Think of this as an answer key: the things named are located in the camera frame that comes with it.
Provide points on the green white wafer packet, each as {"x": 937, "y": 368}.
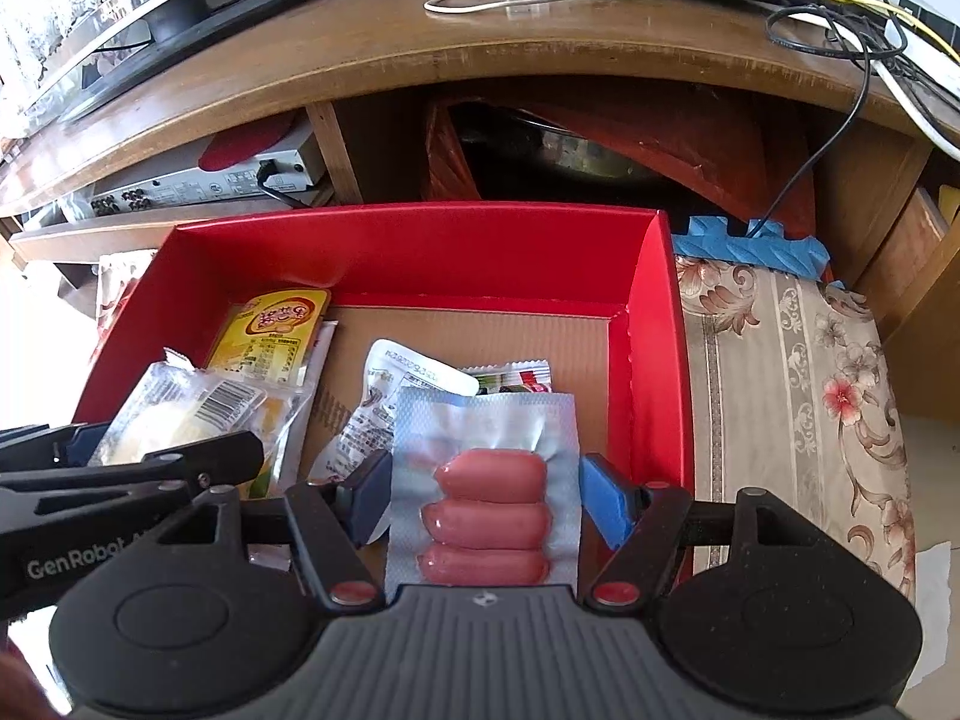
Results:
{"x": 517, "y": 379}

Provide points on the silver AV device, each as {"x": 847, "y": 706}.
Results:
{"x": 187, "y": 184}

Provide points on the silver packet with red label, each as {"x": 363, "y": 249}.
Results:
{"x": 375, "y": 405}

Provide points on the wooden TV cabinet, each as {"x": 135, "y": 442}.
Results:
{"x": 375, "y": 45}

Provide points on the vacuum-packed pink sausages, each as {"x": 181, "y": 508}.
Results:
{"x": 487, "y": 510}

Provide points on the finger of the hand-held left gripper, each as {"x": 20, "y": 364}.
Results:
{"x": 82, "y": 442}
{"x": 217, "y": 457}

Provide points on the red plastic bag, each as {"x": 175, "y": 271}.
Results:
{"x": 750, "y": 165}

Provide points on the small wooden side cabinet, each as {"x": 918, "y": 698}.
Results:
{"x": 915, "y": 240}

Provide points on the dark red flat object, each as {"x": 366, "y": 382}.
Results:
{"x": 247, "y": 142}

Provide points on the yellow snack packet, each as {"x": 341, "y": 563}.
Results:
{"x": 262, "y": 330}

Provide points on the television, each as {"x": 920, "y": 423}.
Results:
{"x": 150, "y": 22}

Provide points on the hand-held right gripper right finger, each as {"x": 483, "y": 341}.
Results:
{"x": 607, "y": 499}

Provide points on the long white power strip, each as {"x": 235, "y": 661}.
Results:
{"x": 922, "y": 90}

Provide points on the blue foam mat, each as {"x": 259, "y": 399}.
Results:
{"x": 742, "y": 251}

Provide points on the metal pot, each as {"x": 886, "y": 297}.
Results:
{"x": 562, "y": 150}

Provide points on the long white spicy strip packet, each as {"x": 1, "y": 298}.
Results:
{"x": 321, "y": 349}

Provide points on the clear-wrapped round pastry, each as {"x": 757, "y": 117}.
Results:
{"x": 172, "y": 412}

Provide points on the red cardboard box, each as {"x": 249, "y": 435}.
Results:
{"x": 450, "y": 255}

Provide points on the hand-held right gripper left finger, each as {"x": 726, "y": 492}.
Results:
{"x": 367, "y": 499}

